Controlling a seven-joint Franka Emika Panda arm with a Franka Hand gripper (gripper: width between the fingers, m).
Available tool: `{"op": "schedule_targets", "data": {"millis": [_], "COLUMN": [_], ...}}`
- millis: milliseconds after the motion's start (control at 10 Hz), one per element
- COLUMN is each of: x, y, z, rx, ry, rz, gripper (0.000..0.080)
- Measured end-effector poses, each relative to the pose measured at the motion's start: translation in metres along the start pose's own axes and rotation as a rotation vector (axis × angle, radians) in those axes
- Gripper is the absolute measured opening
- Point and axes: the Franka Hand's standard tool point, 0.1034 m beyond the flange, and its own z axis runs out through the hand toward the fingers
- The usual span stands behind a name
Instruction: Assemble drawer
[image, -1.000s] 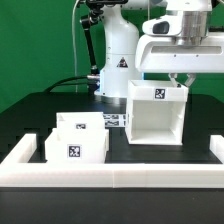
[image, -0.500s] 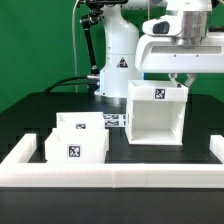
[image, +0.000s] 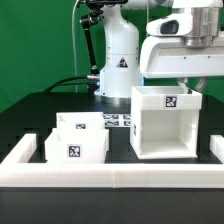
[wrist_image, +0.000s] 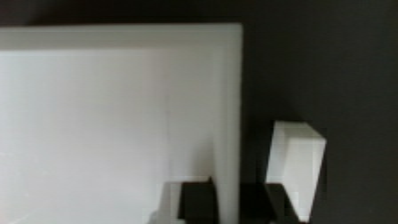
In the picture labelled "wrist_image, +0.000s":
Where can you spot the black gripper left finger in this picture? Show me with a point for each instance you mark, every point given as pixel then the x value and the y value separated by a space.
pixel 189 203

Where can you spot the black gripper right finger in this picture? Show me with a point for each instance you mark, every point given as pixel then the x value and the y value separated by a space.
pixel 281 214

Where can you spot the white drawer cabinet box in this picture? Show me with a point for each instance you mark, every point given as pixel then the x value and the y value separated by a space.
pixel 120 109

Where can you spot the white front drawer tray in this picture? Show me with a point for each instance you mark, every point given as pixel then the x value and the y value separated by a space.
pixel 296 160

